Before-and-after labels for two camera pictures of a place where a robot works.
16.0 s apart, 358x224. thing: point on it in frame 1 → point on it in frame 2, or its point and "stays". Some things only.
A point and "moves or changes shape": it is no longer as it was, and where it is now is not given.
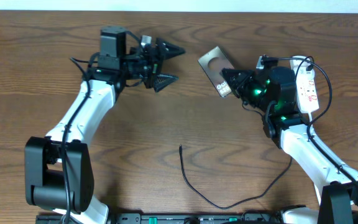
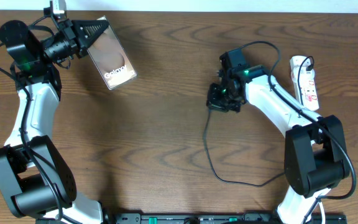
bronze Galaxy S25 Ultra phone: [212, 63] moves or changes shape
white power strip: [306, 83] stays
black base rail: [167, 218] stays
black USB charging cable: [238, 204] → [300, 102]
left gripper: [155, 63] → [68, 30]
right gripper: [244, 76] → [213, 102]
